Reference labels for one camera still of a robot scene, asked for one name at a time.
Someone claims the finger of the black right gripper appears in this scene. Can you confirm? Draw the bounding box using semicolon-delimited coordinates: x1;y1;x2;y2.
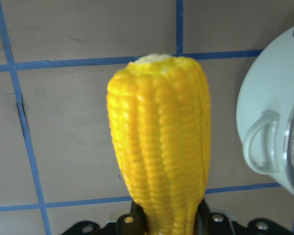
197;200;233;235

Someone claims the brown paper table mat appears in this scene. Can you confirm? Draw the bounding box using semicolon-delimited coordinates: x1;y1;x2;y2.
0;0;294;235

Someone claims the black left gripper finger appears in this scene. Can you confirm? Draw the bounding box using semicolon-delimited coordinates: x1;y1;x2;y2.
116;202;147;235

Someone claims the yellow corn cob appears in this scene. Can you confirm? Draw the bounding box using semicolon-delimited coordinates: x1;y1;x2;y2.
107;54;211;235

